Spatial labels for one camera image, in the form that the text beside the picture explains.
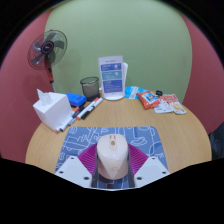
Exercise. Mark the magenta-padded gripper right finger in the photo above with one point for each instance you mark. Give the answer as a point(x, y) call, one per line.
point(151, 170)

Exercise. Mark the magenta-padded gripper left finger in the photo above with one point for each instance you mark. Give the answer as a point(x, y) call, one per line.
point(73, 170)

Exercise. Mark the cream white computer mouse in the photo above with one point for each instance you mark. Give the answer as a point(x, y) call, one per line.
point(112, 156)

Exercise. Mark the blue patterned mouse pad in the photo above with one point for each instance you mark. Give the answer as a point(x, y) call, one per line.
point(76, 140)

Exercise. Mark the red-capped whiteboard marker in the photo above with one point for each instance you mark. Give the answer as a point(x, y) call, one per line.
point(87, 108)
point(65, 124)

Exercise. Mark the black-capped whiteboard marker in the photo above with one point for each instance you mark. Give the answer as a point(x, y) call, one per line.
point(93, 108)
point(74, 118)

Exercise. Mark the white tissue box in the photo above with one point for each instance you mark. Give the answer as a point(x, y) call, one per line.
point(55, 111)

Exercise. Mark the white and orange snack packet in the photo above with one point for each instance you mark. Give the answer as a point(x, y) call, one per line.
point(170, 104)

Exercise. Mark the red snack packet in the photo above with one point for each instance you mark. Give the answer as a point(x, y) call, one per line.
point(148, 100)

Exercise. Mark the blue whiteboard eraser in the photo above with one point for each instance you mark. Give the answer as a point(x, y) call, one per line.
point(76, 99)

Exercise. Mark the small black clip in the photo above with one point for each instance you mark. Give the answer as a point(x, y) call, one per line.
point(159, 93)

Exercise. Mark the light blue snack packet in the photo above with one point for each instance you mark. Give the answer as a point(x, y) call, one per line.
point(132, 91)

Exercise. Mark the dark mesh pen cup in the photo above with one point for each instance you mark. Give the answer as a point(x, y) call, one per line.
point(90, 88)

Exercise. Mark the white card stand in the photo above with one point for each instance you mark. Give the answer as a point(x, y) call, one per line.
point(126, 78)

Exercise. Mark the blue and white sign stand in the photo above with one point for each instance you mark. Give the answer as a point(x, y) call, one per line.
point(111, 78)

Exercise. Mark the black standing fan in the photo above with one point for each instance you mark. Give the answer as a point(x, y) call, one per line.
point(46, 49)

